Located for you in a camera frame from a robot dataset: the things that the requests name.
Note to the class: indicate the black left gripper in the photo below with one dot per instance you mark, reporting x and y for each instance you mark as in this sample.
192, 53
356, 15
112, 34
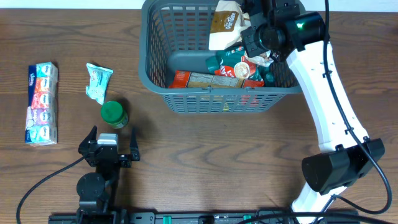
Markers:
125, 161

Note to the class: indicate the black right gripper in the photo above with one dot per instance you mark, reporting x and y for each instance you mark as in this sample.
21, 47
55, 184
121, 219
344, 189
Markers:
250, 40

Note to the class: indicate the beige brown snack bag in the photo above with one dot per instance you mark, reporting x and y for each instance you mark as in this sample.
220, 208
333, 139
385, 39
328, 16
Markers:
225, 32

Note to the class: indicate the green Nescafe coffee bag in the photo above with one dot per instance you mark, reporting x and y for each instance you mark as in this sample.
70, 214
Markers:
234, 63

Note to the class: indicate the teal white wipes packet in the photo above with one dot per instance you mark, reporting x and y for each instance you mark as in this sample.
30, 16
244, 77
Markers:
99, 78

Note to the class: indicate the orange snack packet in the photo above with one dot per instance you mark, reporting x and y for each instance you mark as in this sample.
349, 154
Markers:
185, 79

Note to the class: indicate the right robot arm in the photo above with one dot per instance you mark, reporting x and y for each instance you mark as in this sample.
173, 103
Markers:
347, 153

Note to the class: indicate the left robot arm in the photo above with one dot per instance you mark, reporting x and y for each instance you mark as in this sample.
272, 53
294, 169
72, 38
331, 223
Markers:
97, 190

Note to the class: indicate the green lidded jar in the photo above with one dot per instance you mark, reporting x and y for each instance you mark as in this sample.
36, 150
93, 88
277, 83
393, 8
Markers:
113, 113

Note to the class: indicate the Kleenex tissue multipack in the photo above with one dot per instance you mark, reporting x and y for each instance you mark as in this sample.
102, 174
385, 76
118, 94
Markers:
41, 119

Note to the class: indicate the grey plastic basket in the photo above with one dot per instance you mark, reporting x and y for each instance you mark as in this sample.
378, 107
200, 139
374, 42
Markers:
175, 36

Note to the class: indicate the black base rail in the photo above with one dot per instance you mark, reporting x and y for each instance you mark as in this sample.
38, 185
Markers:
159, 218

